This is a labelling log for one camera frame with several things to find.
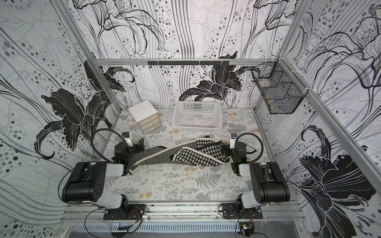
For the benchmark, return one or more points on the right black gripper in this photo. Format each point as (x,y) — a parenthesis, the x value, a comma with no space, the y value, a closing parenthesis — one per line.
(227,150)

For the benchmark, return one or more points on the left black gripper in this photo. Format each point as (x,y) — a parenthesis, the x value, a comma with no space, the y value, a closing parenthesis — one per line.
(141,145)

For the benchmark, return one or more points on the black white knitted scarf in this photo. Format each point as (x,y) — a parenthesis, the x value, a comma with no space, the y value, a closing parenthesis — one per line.
(200,152)

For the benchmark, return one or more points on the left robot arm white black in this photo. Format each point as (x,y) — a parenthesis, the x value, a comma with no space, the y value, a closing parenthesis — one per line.
(86,183)

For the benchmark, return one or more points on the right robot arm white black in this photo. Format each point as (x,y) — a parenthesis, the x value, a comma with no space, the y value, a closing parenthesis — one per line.
(267,184)

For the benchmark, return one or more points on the white plastic perforated basket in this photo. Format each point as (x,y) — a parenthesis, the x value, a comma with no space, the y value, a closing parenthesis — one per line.
(197,116)

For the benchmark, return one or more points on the small white drawer cabinet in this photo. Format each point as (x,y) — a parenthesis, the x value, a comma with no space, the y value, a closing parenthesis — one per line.
(146,116)

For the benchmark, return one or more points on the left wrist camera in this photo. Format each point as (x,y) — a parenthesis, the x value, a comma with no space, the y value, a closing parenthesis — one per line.
(127,138)

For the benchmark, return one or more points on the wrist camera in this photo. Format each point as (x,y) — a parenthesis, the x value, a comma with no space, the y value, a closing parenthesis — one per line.
(127,138)
(233,139)

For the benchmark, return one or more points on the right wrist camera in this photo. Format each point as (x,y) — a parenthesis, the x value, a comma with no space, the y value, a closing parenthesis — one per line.
(233,139)

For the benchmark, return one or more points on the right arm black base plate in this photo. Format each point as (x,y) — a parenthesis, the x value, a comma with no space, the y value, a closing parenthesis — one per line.
(230,212)

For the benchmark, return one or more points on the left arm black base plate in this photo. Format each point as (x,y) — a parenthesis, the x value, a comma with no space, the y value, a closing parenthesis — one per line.
(133,212)

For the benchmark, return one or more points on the black wire wall basket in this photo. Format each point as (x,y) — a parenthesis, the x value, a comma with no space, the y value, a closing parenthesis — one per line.
(276,83)

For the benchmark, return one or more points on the white slotted cable duct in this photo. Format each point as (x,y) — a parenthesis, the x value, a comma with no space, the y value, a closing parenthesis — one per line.
(159,227)

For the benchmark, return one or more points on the black bar on rail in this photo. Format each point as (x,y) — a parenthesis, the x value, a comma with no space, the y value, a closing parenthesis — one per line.
(188,62)

